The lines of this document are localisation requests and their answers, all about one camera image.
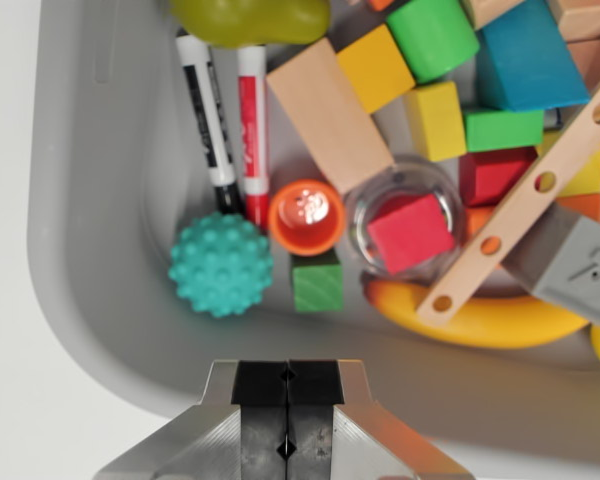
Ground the grey embossed rubber cube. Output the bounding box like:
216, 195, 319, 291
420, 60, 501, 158
499, 204, 600, 329

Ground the red wooden block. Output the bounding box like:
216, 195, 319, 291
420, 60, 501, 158
458, 146, 540, 208

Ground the natural wooden cube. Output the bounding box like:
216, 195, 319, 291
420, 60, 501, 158
461, 0, 527, 30

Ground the teal spiky rubber ball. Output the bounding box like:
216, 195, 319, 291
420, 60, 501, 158
167, 211, 275, 319

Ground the grey plastic bin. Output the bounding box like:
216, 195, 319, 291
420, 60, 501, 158
26, 0, 600, 469

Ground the clear glass jar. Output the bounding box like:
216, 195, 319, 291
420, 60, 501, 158
343, 154, 465, 282

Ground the yellow wooden cube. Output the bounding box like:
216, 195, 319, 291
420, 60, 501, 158
336, 23, 417, 115

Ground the black-padded gripper left finger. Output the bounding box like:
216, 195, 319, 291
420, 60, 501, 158
92, 358, 290, 480

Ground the yellow wooden block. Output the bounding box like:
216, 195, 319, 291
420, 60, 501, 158
403, 80, 468, 163
533, 128, 600, 200

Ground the olive green pear toy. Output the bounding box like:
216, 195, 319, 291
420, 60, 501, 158
167, 0, 332, 50

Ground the long natural wooden block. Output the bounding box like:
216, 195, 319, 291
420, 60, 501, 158
264, 37, 396, 194

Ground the small orange block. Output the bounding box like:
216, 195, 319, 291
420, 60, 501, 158
463, 204, 497, 240
553, 193, 600, 225

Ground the black-padded gripper right finger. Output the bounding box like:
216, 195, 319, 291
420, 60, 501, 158
288, 358, 476, 480

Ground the green wooden block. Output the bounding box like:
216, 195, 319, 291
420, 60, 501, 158
462, 106, 546, 154

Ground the small red foam cube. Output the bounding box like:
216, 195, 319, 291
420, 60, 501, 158
366, 193, 456, 276

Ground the red dry erase marker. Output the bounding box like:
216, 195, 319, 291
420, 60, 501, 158
236, 45, 271, 231

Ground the yellow banana toy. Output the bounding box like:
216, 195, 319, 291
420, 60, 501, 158
367, 278, 594, 350

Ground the black dry erase marker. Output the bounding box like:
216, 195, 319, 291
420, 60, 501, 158
174, 33, 244, 216

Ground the green wooden cylinder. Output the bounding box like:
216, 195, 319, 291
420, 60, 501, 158
384, 0, 482, 85

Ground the green grained wooden cube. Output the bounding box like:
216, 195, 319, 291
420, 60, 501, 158
291, 248, 345, 313

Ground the teal wooden block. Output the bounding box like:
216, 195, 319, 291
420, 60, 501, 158
475, 0, 593, 113

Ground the orange plastic cup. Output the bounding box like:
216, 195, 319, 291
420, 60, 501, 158
267, 179, 346, 258

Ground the wooden strip with holes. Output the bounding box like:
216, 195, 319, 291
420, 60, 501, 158
415, 64, 600, 327

